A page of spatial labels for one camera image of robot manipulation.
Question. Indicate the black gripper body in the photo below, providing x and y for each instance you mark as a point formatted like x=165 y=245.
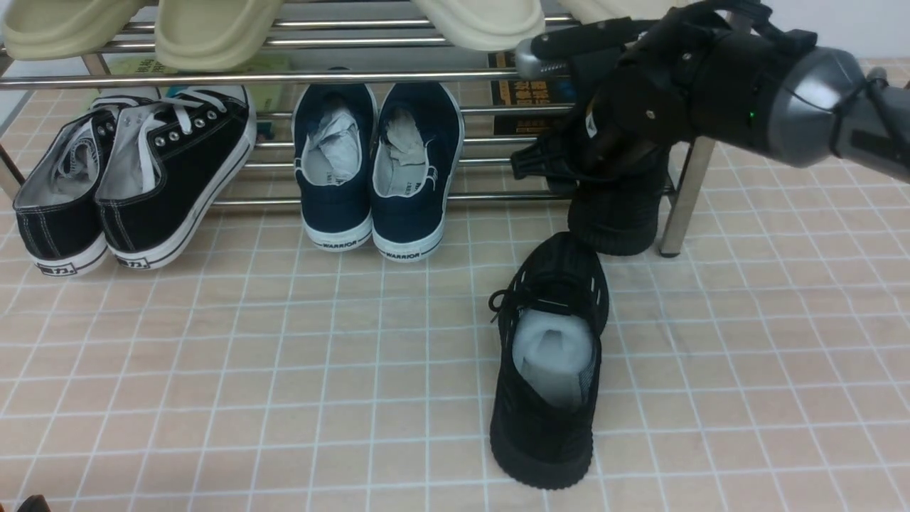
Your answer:
x=635 y=82

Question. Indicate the black knit sneaker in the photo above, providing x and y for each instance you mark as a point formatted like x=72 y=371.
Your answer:
x=550 y=319
x=616 y=179

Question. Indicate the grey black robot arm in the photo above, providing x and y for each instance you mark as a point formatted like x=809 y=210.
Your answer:
x=717 y=69

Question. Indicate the silver metal shoe rack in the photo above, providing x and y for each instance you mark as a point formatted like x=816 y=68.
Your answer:
x=368 y=34

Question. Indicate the cream slipper far right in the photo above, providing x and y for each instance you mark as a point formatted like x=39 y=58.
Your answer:
x=593 y=11

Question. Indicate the cream slipper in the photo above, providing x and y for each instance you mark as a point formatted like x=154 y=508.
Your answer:
x=593 y=11
x=487 y=26

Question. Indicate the black box yellow print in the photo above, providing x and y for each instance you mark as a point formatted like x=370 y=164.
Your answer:
x=525 y=94

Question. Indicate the navy slip-on shoe right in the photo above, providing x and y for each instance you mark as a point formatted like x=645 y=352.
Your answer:
x=421 y=136

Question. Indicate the navy slip-on shoe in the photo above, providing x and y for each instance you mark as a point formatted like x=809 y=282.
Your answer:
x=421 y=136
x=332 y=128

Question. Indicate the navy slip-on shoe left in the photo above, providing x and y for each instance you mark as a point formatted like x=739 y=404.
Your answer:
x=332 y=128

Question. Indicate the beige slipper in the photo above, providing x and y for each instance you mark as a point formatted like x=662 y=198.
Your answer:
x=49 y=30
x=212 y=36

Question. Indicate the black canvas sneaker white laces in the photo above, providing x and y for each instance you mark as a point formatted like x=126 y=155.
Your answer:
x=170 y=159

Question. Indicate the black canvas sneaker far left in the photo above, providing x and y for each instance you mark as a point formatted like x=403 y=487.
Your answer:
x=55 y=209

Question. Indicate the beige slipper far left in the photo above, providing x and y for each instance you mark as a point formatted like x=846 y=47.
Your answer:
x=49 y=30

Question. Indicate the dark object bottom corner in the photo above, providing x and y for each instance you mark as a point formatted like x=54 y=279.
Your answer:
x=35 y=503

